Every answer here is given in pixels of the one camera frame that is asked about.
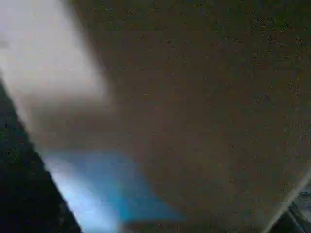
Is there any white plastic table top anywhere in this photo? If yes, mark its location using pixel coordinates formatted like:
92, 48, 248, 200
0, 0, 311, 233

